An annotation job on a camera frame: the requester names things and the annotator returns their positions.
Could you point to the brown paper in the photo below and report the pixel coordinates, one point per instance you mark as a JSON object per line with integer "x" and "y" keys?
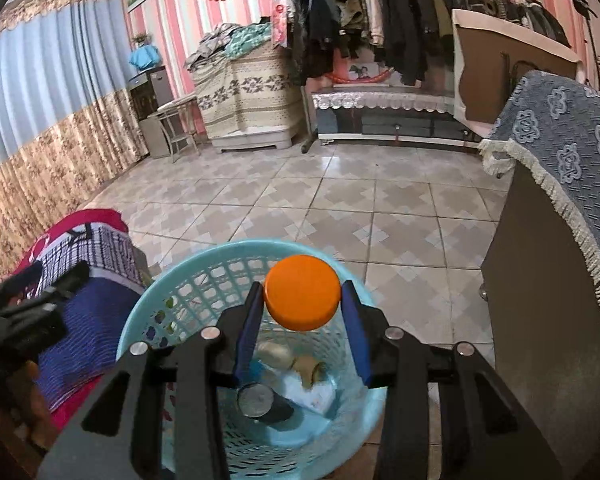
{"x": 307, "y": 367}

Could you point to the row of hanging clothes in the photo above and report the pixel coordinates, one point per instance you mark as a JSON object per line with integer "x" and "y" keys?
{"x": 395, "y": 25}

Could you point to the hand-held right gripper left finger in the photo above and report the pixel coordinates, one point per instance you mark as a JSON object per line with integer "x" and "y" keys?
{"x": 247, "y": 340}

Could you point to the light blue plastic basket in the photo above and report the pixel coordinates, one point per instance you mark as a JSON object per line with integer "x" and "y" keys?
{"x": 145, "y": 320}

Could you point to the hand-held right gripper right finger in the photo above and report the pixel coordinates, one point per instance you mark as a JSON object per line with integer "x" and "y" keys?
{"x": 357, "y": 340}

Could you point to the pink picture box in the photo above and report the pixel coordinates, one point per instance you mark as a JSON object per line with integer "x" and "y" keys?
{"x": 365, "y": 71}

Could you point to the grey water dispenser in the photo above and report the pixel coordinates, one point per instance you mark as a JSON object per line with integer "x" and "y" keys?
{"x": 152, "y": 110}

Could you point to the white scalloped paper booklet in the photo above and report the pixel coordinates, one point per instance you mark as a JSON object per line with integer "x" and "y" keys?
{"x": 312, "y": 400}

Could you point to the pink hanging bag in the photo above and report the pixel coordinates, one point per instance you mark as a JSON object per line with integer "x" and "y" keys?
{"x": 280, "y": 25}

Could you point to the small potted plant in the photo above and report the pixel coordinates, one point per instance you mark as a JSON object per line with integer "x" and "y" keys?
{"x": 141, "y": 40}

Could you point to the black coat stand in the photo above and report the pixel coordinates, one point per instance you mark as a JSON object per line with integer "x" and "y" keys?
{"x": 587, "y": 25}

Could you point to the small glass side table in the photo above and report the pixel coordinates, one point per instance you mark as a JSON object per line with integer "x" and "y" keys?
{"x": 175, "y": 110}

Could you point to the blue cloth cover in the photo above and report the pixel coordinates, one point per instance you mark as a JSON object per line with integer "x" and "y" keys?
{"x": 145, "y": 56}

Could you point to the orange round cap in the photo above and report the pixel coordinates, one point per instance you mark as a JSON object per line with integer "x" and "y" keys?
{"x": 302, "y": 292}

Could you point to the brown board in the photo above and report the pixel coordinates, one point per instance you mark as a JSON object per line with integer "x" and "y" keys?
{"x": 490, "y": 70}

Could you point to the striped red blue blanket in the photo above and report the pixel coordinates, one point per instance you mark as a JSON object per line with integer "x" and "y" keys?
{"x": 85, "y": 320}

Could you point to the metal clothes rack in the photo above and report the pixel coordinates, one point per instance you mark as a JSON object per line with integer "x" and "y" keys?
{"x": 310, "y": 125}

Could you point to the cabinet with patterned cover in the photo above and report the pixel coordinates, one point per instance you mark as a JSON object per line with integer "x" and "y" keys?
{"x": 250, "y": 100}

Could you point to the white lace cloth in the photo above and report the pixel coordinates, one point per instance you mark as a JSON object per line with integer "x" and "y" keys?
{"x": 380, "y": 100}

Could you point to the pile of folded clothes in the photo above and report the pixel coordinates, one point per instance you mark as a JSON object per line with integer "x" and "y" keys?
{"x": 230, "y": 42}

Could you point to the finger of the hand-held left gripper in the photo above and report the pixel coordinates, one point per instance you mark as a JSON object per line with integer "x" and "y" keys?
{"x": 55, "y": 277}

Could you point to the brown wooden cabinet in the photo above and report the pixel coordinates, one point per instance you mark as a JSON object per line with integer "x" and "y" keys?
{"x": 540, "y": 310}

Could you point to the low black media stand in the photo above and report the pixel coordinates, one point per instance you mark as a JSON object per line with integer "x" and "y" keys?
{"x": 380, "y": 125}

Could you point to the blue and floral curtain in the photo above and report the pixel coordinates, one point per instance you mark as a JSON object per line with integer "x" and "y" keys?
{"x": 45, "y": 110}

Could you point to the beige round object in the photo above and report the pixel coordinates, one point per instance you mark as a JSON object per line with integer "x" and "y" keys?
{"x": 275, "y": 355}

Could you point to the blue patterned fringed cloth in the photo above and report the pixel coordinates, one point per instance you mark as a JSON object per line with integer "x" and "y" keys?
{"x": 570, "y": 145}

